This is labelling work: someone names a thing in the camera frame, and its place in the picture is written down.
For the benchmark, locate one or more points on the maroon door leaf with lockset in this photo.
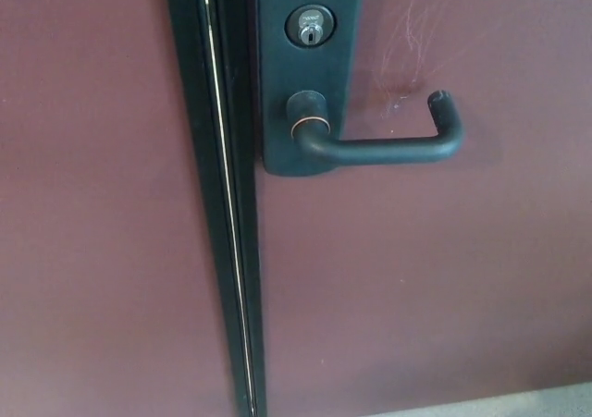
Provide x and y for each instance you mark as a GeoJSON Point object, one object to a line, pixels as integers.
{"type": "Point", "coordinates": [416, 273]}

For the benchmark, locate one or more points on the silver key lock cylinder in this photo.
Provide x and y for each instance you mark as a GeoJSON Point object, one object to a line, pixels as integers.
{"type": "Point", "coordinates": [311, 26]}

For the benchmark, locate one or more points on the black door meeting edge strip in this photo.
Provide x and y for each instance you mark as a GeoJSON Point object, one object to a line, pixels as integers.
{"type": "Point", "coordinates": [231, 195]}

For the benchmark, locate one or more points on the black lockset escutcheon plate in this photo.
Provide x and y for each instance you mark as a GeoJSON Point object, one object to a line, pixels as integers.
{"type": "Point", "coordinates": [277, 75]}

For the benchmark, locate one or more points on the plain maroon door leaf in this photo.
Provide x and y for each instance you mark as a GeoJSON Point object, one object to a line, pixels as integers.
{"type": "Point", "coordinates": [88, 195]}

